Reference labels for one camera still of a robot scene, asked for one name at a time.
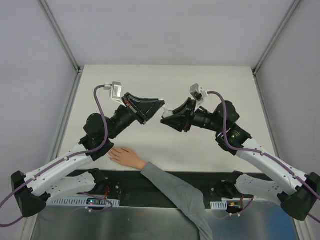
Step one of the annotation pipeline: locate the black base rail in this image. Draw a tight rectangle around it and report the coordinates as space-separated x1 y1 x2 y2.
62 169 281 208

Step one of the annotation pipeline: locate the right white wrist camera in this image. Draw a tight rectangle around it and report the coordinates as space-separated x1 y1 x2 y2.
189 83 209 109

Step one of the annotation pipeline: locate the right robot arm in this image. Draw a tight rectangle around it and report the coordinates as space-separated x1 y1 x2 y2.
160 98 320 221

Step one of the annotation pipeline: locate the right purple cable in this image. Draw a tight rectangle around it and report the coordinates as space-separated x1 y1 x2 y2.
206 91 320 222

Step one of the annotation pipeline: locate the left aluminium frame post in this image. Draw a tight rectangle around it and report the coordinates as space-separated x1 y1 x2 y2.
39 0 81 70

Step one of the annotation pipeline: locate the right white cable duct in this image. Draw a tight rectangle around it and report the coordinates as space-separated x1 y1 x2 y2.
210 200 228 211

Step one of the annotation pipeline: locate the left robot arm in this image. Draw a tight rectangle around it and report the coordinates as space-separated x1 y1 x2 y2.
11 92 165 218

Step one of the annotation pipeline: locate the right aluminium frame post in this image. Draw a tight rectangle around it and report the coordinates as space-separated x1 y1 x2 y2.
252 0 302 76

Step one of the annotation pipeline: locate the aluminium frame post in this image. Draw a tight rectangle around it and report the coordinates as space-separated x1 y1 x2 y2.
252 0 302 76
39 0 81 70

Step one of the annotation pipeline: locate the grey sleeved forearm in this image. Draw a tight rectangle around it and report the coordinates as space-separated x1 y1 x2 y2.
141 162 213 240

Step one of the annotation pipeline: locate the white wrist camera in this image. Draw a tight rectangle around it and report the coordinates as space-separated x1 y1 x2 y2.
189 83 209 109
103 81 124 105

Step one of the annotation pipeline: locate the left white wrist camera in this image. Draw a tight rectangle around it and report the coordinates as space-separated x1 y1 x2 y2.
103 81 124 105

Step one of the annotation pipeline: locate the clear nail polish bottle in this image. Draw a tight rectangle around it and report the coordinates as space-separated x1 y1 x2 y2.
161 107 174 119

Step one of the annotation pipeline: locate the person's hand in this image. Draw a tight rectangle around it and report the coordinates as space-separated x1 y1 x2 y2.
108 147 147 171

